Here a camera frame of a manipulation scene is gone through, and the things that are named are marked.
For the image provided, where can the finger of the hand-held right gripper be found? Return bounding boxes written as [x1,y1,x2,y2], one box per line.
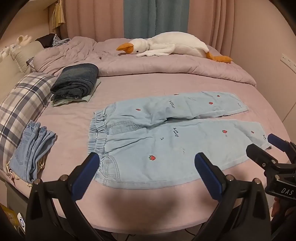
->
[268,134,296,163]
[246,144,279,173]

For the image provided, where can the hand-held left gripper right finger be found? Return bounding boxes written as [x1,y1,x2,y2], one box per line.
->
[192,152,271,241]

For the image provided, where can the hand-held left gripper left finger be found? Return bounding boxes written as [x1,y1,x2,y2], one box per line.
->
[25,152,103,241]

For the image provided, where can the light blue strawberry print pants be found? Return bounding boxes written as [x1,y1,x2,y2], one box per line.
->
[87,91,273,190]

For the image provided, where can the person's right hand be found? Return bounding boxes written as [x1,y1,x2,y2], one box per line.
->
[271,197,282,219]

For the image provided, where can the folded light blue jeans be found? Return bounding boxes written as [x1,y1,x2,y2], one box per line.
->
[9,120,57,184]

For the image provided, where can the cartoon printed cloth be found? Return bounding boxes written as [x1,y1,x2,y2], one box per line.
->
[6,160,44,186]

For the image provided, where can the folded pale green cloth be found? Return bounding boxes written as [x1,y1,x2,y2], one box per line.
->
[51,79,102,107]

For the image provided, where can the yellow box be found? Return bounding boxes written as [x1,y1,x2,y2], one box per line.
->
[0,204,18,225]

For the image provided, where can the bed with pink sheet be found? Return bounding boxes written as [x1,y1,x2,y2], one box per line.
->
[0,35,296,232]

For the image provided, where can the folded dark blue jeans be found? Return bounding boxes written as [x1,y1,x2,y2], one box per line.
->
[50,63,99,100]

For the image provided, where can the plaid pillow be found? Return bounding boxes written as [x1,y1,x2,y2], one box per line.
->
[0,72,57,163]

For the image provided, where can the pink quilt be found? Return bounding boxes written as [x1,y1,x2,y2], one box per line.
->
[32,36,257,88]

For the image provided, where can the white goose plush toy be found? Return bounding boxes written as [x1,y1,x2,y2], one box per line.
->
[116,32,233,64]

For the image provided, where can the plaid shirt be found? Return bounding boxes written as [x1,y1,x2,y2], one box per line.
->
[52,34,71,48]

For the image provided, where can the beige pillow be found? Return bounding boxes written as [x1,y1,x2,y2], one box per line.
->
[10,40,44,73]

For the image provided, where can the pink curtain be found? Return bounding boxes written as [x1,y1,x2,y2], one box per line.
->
[62,0,126,43]
[188,0,234,58]

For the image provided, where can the dark garment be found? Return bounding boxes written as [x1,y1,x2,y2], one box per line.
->
[37,33,57,49]

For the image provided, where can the white rabbit plush toy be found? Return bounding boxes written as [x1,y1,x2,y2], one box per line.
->
[9,35,33,50]

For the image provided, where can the pleated yellowish fabric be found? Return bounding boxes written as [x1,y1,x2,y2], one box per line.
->
[52,0,67,29]

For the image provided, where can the teal curtain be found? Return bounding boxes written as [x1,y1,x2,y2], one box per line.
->
[124,0,191,39]

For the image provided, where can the white wall socket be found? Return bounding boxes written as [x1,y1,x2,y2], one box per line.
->
[280,53,296,69]

